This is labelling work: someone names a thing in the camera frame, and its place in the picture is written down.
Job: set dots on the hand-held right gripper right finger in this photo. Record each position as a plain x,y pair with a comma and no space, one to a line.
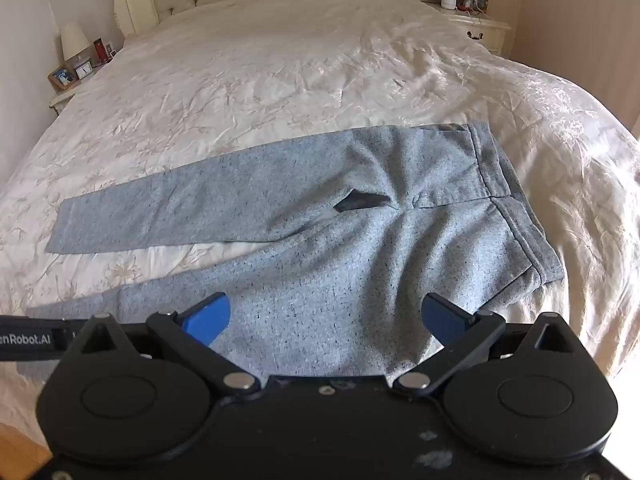
442,317

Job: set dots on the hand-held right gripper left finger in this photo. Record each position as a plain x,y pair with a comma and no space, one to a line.
210,317

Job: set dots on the grey speckled pants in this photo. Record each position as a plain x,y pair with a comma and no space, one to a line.
320,270

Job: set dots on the white floral bedspread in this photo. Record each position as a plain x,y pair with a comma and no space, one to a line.
260,75

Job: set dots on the red bottle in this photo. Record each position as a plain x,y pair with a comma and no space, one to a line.
99,50

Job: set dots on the white cylinder speaker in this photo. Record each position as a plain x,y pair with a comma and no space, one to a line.
448,0

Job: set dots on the wooden photo frame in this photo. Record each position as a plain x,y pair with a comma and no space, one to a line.
63,78

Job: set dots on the dark photo frame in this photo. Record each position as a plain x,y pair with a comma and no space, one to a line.
474,1

